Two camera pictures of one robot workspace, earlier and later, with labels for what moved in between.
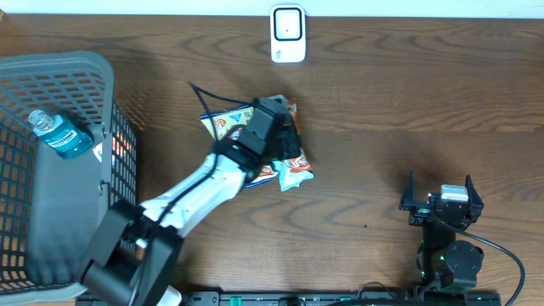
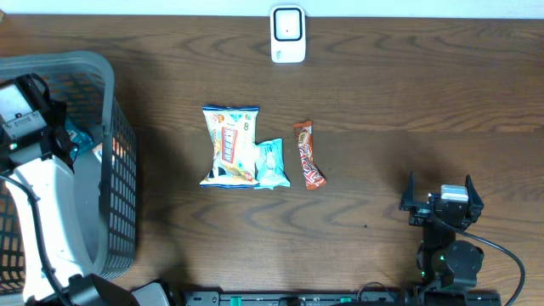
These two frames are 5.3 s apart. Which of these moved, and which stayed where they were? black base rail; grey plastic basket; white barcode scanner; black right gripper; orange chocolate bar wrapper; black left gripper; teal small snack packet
Moved: teal small snack packet; black left gripper; orange chocolate bar wrapper
Stayed: white barcode scanner; grey plastic basket; black right gripper; black base rail
